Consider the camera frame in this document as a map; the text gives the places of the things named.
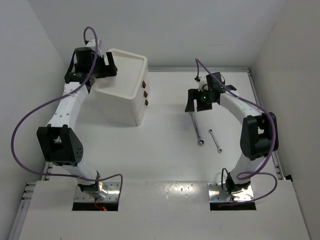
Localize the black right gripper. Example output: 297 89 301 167
185 88 216 112

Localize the silver ratchet wrench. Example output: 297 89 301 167
189 112 205 146

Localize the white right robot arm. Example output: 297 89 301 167
184 72 279 194

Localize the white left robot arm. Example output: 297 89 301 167
36 39 117 201

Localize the white drawer cabinet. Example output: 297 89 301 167
92 48 150 127

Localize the silver combination wrench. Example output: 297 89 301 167
208 129 223 153

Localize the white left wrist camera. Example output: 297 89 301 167
85 38 103 57

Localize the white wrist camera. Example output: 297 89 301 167
85 38 103 57
194 76 208 91

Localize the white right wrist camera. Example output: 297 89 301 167
194 76 208 91

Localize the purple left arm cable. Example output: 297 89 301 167
11 26 124 198

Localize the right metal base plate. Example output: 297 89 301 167
207 182 254 204

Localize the metal base plate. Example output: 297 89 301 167
74 182 120 203
207 182 254 204

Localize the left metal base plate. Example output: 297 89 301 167
74 182 120 203

